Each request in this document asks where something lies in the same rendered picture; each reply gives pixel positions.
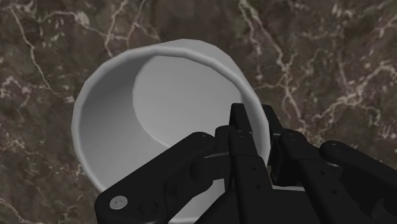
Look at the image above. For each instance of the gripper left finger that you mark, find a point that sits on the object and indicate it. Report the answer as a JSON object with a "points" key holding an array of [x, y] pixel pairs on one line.
{"points": [[173, 173]]}

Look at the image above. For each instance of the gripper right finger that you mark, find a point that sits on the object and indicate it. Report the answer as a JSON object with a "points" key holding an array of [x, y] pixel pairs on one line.
{"points": [[319, 173]]}

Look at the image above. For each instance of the white cup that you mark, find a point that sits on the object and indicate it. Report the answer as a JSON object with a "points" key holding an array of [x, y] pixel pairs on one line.
{"points": [[130, 130]]}

